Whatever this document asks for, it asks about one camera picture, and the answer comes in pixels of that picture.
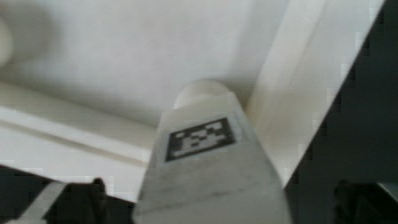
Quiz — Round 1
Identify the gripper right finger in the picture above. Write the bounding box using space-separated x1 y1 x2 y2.
334 181 398 224

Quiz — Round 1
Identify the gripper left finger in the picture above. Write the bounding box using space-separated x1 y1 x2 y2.
11 178 135 224

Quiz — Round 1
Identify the white table leg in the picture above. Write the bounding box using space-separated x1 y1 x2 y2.
134 80 292 224

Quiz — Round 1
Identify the white square table top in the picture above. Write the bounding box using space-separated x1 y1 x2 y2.
0 0 297 200

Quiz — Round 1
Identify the white obstacle fence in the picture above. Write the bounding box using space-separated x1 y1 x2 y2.
256 0 386 180

